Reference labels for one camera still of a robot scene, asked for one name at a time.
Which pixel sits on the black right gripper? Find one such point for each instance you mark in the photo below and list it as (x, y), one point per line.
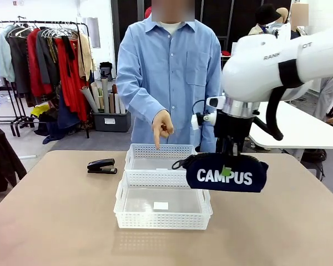
(233, 127)

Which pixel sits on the navy CAMPUS zipper pouch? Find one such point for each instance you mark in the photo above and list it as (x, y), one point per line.
(227, 177)

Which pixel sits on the black stapler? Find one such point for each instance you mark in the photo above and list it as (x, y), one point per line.
(101, 164)

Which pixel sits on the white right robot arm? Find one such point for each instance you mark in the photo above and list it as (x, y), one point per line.
(266, 72)

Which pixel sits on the person's right forearm blue sleeve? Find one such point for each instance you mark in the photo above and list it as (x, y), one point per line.
(141, 102)

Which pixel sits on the person's right hand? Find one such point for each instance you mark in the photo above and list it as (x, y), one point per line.
(162, 124)

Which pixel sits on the yellow garment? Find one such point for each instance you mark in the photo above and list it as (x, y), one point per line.
(39, 110)

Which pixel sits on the dark brown hanging garment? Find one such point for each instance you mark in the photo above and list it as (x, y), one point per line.
(18, 63)

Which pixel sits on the dark clothes pile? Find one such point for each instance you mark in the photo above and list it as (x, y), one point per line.
(58, 124)

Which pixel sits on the pale blue hanging jacket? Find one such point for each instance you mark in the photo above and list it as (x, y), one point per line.
(4, 55)

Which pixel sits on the red hanging jacket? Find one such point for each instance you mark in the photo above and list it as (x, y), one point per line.
(34, 66)

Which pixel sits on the white table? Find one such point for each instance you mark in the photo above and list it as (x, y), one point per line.
(299, 124)

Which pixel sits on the dark grey hanging jacket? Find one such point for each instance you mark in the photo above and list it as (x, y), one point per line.
(45, 58)

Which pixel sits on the small white perforated plastic basket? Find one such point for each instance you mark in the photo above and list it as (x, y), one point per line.
(144, 155)

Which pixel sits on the long red hanging dress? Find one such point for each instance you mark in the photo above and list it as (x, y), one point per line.
(70, 83)

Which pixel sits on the large white perforated plastic basket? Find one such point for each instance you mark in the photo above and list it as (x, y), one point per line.
(162, 219)

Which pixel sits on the silver grey paper roll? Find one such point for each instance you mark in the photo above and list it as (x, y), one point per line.
(89, 99)

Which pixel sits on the person in blue shirt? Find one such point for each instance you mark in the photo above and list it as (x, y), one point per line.
(169, 69)

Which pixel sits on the beige hanging coat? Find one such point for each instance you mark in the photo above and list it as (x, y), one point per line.
(86, 55)

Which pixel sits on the person in pink top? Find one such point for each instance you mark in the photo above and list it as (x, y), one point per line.
(328, 97)

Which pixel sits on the tall grey cardboard roll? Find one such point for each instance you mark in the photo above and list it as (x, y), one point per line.
(105, 95)

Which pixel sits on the grey plastic storage bin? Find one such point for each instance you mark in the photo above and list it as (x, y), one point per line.
(111, 122)

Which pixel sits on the beige paper roll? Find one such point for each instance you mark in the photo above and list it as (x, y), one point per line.
(111, 103)

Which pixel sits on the black chair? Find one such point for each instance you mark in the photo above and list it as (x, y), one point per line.
(106, 70)

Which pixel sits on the white paper roll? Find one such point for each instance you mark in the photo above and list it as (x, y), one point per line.
(118, 104)

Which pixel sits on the black metal clothes rack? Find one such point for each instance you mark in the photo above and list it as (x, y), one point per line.
(83, 30)

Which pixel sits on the mannequin in beige trench coat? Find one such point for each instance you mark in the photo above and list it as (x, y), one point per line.
(256, 30)

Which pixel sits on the mannequin in white coat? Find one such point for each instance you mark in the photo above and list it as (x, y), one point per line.
(284, 27)

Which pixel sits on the black bucket hat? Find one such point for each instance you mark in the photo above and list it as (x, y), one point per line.
(266, 15)

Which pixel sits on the red hat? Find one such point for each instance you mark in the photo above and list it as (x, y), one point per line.
(148, 12)

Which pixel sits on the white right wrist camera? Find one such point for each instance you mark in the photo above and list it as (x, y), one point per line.
(195, 122)

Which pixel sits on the white wall panel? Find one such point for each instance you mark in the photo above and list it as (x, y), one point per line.
(93, 31)

